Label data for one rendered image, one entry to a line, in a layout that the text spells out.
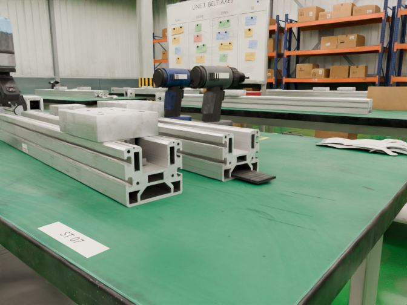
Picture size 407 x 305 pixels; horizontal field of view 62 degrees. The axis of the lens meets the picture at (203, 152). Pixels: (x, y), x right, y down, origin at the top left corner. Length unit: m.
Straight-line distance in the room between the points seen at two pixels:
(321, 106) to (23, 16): 12.08
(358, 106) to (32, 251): 1.91
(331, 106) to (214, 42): 2.32
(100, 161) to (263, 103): 1.90
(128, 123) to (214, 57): 3.67
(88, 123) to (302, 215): 0.34
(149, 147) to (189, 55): 3.94
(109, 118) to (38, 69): 12.87
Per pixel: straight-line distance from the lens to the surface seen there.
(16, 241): 0.49
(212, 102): 0.93
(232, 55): 4.04
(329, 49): 10.53
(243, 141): 0.65
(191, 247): 0.38
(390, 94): 2.55
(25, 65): 13.23
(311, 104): 2.21
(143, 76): 9.54
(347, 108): 2.15
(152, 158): 0.55
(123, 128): 0.55
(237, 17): 4.06
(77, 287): 0.37
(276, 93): 4.38
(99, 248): 0.39
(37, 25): 13.57
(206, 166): 0.63
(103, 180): 0.55
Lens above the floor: 0.95
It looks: 12 degrees down
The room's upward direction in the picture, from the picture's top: straight up
